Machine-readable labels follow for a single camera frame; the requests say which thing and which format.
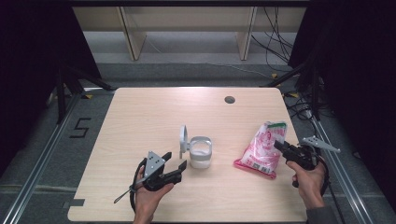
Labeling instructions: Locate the tangle of black floor cables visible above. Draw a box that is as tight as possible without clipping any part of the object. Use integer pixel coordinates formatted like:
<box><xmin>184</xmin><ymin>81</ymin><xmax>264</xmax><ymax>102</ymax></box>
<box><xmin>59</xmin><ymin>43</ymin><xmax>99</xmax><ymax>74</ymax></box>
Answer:
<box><xmin>284</xmin><ymin>92</ymin><xmax>316</xmax><ymax>121</ymax></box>

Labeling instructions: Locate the black tape strip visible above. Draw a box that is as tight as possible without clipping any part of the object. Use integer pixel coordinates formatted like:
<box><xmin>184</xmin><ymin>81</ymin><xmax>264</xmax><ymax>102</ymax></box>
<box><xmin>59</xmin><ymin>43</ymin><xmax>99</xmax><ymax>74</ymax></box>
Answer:
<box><xmin>62</xmin><ymin>198</ymin><xmax>86</xmax><ymax>209</ymax></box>

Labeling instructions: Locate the person's left hand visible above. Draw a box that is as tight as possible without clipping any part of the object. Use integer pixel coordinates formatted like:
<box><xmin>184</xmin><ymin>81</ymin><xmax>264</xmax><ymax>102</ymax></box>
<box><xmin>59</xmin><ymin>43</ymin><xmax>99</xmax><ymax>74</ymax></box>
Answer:
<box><xmin>134</xmin><ymin>166</ymin><xmax>176</xmax><ymax>218</ymax></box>

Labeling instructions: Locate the silver metal floor rail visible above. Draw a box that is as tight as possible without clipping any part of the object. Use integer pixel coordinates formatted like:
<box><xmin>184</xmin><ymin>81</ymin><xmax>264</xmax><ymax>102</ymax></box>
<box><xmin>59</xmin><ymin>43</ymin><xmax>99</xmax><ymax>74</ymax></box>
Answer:
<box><xmin>0</xmin><ymin>91</ymin><xmax>84</xmax><ymax>224</ymax></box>
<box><xmin>311</xmin><ymin>118</ymin><xmax>376</xmax><ymax>224</ymax></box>

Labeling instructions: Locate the person's right hand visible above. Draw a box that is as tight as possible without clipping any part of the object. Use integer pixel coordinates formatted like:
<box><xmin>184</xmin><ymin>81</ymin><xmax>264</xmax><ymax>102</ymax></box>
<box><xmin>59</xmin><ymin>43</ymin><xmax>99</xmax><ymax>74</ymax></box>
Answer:
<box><xmin>286</xmin><ymin>160</ymin><xmax>328</xmax><ymax>211</ymax></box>

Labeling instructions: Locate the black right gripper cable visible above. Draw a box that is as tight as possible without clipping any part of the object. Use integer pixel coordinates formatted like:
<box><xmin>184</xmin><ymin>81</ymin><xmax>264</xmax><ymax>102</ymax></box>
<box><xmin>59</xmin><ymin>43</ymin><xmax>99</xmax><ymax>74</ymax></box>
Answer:
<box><xmin>317</xmin><ymin>154</ymin><xmax>332</xmax><ymax>198</ymax></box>

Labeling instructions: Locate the bundle of black hanging cables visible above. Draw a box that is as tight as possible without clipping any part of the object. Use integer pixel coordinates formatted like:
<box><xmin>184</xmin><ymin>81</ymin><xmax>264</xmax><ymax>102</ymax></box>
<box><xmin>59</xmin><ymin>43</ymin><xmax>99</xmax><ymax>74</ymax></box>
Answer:
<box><xmin>250</xmin><ymin>7</ymin><xmax>295</xmax><ymax>73</ymax></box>

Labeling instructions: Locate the pink and white powder bag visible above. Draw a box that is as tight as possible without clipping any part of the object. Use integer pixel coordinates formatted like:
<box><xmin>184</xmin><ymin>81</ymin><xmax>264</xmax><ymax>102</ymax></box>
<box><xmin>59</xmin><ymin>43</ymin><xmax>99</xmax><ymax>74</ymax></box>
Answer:
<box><xmin>233</xmin><ymin>120</ymin><xmax>288</xmax><ymax>180</ymax></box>

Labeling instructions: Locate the black metal stand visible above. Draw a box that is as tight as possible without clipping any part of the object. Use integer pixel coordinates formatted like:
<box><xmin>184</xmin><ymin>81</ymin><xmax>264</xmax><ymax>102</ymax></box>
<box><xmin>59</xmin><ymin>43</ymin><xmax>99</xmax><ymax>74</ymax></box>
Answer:
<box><xmin>261</xmin><ymin>55</ymin><xmax>325</xmax><ymax>122</ymax></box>
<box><xmin>54</xmin><ymin>62</ymin><xmax>117</xmax><ymax>125</ymax></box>

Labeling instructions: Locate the beige wooden furniture frame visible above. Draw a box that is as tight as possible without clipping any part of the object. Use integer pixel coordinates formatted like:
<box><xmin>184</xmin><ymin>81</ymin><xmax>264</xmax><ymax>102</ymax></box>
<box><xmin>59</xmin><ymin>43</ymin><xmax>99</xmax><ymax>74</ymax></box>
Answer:
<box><xmin>71</xmin><ymin>6</ymin><xmax>307</xmax><ymax>62</ymax></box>

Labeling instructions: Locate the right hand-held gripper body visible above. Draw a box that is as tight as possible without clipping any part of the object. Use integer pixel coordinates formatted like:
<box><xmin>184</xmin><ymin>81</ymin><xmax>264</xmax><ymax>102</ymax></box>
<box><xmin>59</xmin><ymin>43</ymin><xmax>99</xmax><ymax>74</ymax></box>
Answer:
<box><xmin>284</xmin><ymin>135</ymin><xmax>342</xmax><ymax>172</ymax></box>

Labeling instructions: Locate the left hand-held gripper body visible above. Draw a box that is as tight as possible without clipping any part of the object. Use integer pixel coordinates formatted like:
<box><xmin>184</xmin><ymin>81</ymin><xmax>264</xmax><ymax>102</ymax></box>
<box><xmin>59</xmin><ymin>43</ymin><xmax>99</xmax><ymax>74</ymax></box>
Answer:
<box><xmin>141</xmin><ymin>151</ymin><xmax>184</xmax><ymax>192</ymax></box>

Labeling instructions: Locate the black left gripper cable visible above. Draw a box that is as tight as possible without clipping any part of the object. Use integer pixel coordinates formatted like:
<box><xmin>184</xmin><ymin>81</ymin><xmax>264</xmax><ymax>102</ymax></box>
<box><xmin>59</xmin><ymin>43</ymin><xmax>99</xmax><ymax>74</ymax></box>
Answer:
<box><xmin>128</xmin><ymin>157</ymin><xmax>148</xmax><ymax>213</ymax></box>

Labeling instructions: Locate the clear jar with grey lid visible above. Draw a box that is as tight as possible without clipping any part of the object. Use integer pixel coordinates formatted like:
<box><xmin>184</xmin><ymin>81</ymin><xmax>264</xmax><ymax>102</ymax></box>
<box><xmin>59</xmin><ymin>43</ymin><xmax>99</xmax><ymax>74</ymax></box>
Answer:
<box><xmin>178</xmin><ymin>124</ymin><xmax>214</xmax><ymax>170</ymax></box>

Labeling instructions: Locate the black crossbar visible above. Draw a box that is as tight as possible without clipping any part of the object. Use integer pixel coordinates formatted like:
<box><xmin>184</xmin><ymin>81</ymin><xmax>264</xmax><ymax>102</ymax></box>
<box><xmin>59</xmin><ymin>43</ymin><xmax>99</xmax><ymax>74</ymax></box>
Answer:
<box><xmin>68</xmin><ymin>0</ymin><xmax>312</xmax><ymax>8</ymax></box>

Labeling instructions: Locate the black curtain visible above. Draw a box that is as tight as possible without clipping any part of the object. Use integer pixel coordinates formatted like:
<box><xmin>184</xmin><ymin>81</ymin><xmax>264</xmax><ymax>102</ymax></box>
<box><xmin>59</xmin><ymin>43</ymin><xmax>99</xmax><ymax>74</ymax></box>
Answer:
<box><xmin>0</xmin><ymin>0</ymin><xmax>103</xmax><ymax>176</ymax></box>
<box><xmin>288</xmin><ymin>0</ymin><xmax>396</xmax><ymax>216</ymax></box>

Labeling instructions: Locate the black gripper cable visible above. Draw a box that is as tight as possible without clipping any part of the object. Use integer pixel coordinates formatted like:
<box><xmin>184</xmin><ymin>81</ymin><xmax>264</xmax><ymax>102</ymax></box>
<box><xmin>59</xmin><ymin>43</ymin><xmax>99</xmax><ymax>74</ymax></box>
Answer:
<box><xmin>317</xmin><ymin>154</ymin><xmax>332</xmax><ymax>198</ymax></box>
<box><xmin>128</xmin><ymin>157</ymin><xmax>148</xmax><ymax>213</ymax></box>

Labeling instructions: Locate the grey zip tie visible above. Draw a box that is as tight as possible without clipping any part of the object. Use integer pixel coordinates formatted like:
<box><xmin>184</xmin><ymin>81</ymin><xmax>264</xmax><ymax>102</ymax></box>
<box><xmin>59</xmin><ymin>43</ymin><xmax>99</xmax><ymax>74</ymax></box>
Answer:
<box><xmin>113</xmin><ymin>185</ymin><xmax>138</xmax><ymax>205</ymax></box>

